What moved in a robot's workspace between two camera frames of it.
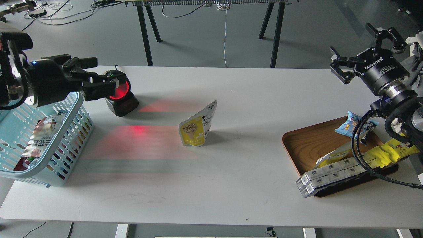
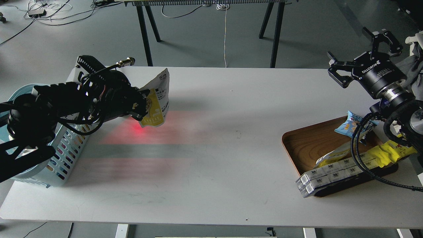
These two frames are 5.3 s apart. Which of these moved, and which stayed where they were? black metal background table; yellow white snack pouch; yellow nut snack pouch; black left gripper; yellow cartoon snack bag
Moved: black left gripper; yellow nut snack pouch
Stayed: black metal background table; yellow cartoon snack bag; yellow white snack pouch
